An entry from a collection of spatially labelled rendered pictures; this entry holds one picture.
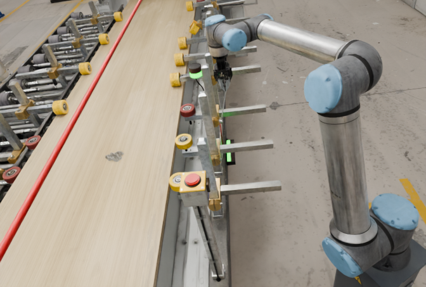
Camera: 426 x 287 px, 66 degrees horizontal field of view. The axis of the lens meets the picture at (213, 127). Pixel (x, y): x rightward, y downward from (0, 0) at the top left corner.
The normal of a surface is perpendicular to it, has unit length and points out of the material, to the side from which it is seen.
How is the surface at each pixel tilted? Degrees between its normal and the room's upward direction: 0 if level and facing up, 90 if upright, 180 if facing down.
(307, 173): 0
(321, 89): 83
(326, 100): 83
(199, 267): 0
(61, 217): 0
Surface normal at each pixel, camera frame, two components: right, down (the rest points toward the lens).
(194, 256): -0.15, -0.77
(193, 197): -0.01, 0.63
